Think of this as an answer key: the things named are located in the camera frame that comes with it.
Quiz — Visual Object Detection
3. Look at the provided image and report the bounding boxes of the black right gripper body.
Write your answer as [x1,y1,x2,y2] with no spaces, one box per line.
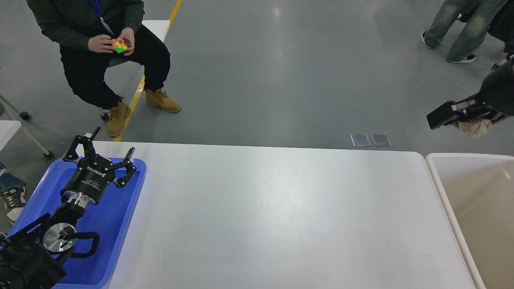
[476,94,509,121]

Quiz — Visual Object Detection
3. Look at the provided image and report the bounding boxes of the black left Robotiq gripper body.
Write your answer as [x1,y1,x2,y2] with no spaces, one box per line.
[61,155,114,205]

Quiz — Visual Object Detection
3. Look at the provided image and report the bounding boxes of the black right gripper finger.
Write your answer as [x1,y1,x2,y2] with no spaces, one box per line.
[426,98,482,130]

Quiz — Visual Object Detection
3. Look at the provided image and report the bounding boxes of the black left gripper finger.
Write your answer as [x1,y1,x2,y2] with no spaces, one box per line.
[107,147,137,188]
[63,135,97,163]

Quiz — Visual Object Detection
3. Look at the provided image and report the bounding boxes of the brown paper ball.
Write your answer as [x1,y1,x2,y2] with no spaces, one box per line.
[456,119,492,139]

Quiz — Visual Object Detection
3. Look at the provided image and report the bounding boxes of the colourful Rubik's cube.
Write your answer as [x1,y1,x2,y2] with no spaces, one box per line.
[112,39,128,54]

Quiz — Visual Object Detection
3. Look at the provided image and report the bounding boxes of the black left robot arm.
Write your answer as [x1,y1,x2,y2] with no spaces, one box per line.
[1,135,137,289]

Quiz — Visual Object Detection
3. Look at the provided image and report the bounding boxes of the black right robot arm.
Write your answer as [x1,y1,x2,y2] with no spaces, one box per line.
[426,58,514,130]

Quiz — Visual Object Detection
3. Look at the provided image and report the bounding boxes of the person's right hand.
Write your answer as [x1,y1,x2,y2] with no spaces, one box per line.
[88,35,114,53]

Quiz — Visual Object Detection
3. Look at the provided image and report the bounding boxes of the person's left hand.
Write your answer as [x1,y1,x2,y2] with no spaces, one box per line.
[117,27,135,55]

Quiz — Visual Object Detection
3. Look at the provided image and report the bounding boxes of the grey office chair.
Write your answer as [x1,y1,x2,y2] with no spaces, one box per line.
[100,111,110,122]

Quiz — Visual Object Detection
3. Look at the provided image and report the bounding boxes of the blue plastic tray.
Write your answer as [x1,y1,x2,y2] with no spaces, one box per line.
[8,159,147,289]

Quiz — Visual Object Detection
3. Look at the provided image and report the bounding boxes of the white table leg with casters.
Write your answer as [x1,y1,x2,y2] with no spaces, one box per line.
[0,95,55,159]

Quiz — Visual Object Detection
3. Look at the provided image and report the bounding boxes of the chair caster base right edge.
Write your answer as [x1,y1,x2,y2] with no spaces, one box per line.
[492,54,514,69]

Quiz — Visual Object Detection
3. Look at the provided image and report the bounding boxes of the grey sneaker at left edge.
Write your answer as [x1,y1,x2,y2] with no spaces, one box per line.
[0,163,27,224]

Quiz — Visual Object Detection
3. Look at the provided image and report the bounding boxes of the right metal floor plate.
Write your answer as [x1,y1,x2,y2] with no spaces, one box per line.
[371,133,392,147]

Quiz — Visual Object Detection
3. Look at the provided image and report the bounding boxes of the metal floor plate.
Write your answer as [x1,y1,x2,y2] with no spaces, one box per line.
[371,133,392,147]
[350,133,371,147]

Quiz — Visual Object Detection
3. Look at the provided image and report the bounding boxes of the beige plastic bin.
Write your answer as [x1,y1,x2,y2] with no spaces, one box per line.
[426,153,514,289]

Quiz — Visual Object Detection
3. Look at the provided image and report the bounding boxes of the person in grey jeans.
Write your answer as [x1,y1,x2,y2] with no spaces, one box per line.
[420,0,514,63]

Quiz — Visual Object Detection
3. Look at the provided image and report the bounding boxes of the left metal floor plate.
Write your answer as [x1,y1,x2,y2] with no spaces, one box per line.
[350,133,371,147]

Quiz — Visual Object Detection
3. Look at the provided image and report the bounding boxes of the person in dark clothes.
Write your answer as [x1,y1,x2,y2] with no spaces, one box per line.
[27,0,182,137]

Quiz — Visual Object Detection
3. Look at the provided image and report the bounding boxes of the white board on floor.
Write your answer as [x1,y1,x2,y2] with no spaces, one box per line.
[143,19,171,42]

